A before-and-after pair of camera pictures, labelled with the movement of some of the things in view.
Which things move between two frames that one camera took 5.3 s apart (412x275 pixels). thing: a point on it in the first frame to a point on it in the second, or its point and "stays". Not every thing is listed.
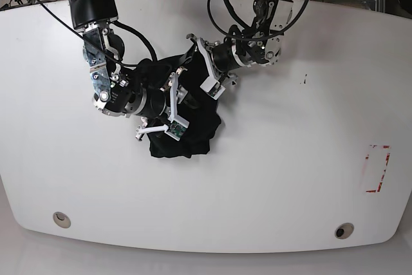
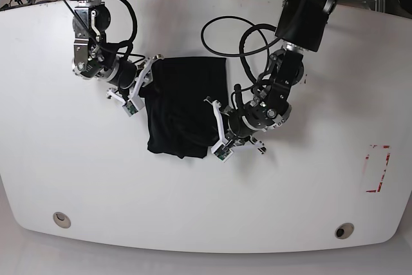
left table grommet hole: (61, 219) stays
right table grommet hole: (344, 230) stays
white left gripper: (173, 116) to (145, 80)
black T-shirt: (198, 111) stays
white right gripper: (212, 82) to (221, 140)
